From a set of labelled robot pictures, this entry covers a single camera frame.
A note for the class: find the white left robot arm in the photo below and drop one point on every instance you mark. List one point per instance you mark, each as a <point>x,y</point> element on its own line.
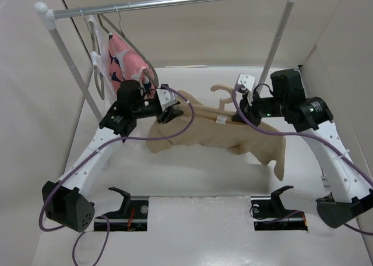
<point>66,202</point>

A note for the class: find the beige t shirt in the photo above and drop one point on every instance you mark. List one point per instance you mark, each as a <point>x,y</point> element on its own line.
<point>217,130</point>

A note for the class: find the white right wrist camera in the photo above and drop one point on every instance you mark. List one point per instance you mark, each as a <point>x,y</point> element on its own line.
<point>246,84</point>

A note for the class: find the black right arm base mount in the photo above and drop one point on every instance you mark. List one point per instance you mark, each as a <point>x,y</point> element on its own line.
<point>269,214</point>

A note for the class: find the aluminium rail right side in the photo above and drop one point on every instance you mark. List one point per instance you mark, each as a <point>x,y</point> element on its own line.
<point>331,180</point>

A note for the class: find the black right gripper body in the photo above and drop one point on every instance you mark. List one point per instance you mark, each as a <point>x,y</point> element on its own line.
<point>262,107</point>

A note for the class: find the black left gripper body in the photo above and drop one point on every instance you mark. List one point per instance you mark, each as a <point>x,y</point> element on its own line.
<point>147,108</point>

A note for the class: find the grey hanger with pink shirt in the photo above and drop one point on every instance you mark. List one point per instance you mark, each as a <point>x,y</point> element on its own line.
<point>128,44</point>

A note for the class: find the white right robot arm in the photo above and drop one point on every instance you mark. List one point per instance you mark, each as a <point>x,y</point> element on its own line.
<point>320,134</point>

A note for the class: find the pink patterned shirt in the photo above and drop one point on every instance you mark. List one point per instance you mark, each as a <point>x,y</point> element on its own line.
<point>126,64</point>

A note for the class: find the white clothes rack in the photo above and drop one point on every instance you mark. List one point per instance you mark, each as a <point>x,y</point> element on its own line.
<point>49,16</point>

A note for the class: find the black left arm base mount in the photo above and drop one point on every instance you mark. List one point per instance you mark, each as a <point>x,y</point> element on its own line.
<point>124,213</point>

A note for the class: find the white garment on hanger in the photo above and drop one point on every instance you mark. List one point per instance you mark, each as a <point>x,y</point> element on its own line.
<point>106,70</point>

